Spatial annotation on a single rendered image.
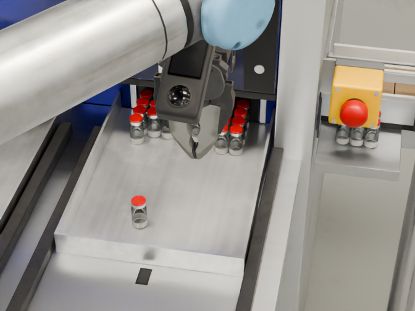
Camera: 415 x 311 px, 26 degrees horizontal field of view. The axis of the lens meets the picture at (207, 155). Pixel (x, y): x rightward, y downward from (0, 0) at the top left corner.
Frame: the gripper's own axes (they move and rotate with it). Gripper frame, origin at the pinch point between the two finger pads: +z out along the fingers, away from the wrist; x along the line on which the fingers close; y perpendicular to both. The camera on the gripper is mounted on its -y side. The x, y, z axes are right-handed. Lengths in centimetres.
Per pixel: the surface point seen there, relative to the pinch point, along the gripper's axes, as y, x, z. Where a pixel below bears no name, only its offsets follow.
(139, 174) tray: 19.1, 12.6, 21.5
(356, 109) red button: 24.2, -18.4, 8.6
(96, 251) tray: 1.3, 14.2, 20.5
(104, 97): 35.7, 22.8, 20.1
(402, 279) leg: 42, -31, 60
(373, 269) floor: 92, -29, 110
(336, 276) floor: 88, -20, 110
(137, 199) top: 8.8, 10.1, 16.9
